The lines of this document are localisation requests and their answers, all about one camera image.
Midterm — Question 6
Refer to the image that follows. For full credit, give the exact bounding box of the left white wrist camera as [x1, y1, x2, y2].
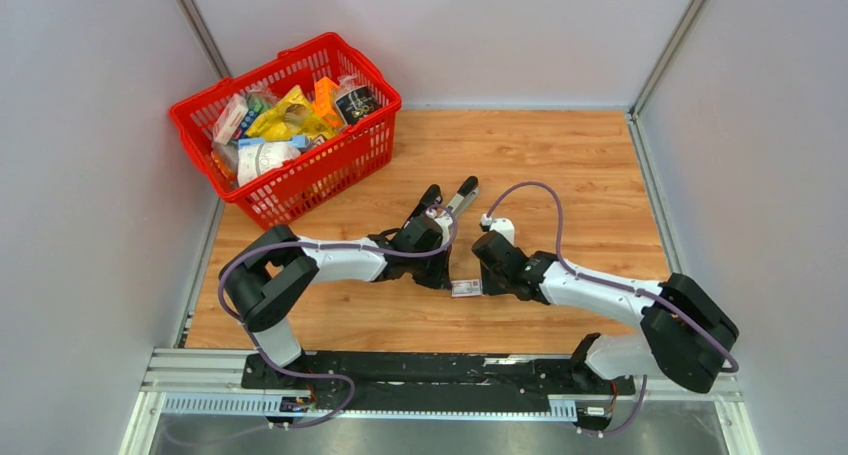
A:
[425, 205, 457, 247]

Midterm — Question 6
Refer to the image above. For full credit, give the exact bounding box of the red plastic shopping basket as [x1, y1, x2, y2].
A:
[170, 32, 402, 229]

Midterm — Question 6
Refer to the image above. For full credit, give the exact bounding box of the yellow snack bag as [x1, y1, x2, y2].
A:
[246, 85, 337, 141]

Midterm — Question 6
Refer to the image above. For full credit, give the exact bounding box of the white red staple box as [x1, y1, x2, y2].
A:
[451, 279, 483, 298]

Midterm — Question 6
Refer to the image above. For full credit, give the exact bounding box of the white pink box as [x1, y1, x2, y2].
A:
[213, 93, 248, 145]

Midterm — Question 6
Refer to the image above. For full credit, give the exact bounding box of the black and grey stapler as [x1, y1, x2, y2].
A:
[446, 176, 480, 218]

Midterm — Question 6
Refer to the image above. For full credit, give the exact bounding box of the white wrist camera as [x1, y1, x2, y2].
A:
[480, 213, 516, 244]
[425, 205, 457, 247]

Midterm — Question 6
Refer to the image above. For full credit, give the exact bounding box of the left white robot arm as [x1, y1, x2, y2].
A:
[219, 213, 456, 390]

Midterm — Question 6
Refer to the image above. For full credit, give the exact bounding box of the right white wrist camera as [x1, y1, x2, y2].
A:
[480, 213, 516, 244]

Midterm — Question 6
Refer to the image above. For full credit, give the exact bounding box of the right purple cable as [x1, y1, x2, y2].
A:
[483, 180, 741, 438]

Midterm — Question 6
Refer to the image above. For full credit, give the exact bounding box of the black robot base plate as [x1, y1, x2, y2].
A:
[241, 351, 636, 414]

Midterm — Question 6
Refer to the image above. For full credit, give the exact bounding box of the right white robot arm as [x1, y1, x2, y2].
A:
[472, 231, 739, 394]

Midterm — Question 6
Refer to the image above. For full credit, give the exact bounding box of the white round package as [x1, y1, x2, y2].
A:
[237, 141, 301, 186]

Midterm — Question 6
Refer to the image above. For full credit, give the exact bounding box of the orange box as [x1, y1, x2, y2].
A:
[312, 77, 346, 129]

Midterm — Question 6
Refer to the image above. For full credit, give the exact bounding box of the black labelled package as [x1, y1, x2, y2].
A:
[334, 85, 382, 126]

